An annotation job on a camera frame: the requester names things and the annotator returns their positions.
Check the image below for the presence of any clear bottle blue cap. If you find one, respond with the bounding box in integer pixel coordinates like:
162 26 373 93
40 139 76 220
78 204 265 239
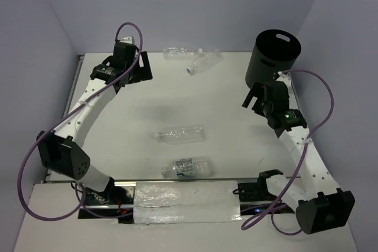
186 50 223 76

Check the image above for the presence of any labelled clear bottle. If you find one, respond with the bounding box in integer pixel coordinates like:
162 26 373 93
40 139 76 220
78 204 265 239
161 156 213 179

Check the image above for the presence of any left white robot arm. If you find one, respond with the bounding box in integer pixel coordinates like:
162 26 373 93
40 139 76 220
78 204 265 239
38 41 153 204

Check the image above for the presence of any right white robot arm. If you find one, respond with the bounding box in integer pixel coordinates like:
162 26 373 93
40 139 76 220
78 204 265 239
242 81 355 234

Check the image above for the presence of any black round bin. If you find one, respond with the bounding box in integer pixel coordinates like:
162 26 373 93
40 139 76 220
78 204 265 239
245 30 302 89

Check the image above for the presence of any silver foil sheet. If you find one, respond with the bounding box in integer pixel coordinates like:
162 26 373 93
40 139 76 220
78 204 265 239
133 181 242 224

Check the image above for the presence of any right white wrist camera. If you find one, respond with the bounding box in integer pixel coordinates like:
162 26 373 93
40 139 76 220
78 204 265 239
274 71 292 89

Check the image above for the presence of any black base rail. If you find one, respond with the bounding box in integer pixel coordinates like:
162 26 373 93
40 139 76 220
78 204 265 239
78 178 296 220

